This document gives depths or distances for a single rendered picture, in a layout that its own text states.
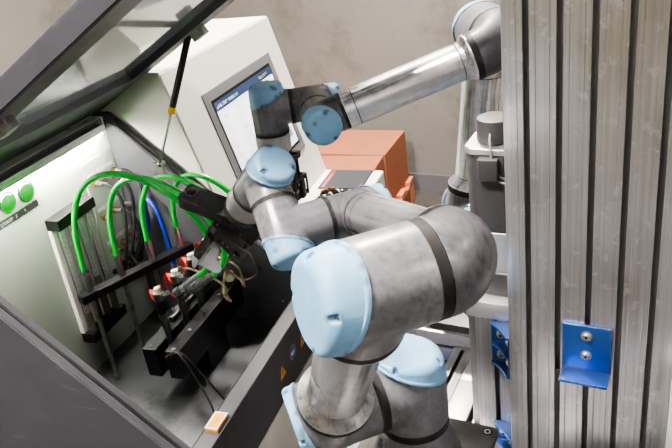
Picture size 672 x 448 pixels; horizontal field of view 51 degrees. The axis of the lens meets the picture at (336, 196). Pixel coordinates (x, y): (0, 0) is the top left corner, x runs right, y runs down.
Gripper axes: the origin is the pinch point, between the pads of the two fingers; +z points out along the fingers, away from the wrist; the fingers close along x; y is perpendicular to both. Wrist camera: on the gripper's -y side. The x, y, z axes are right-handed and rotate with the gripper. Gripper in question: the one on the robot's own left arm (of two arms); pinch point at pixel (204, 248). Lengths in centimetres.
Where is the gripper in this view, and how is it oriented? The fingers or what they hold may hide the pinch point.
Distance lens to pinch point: 142.0
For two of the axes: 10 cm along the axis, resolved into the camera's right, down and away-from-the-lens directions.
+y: 7.8, 6.3, 0.3
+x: 4.7, -6.1, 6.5
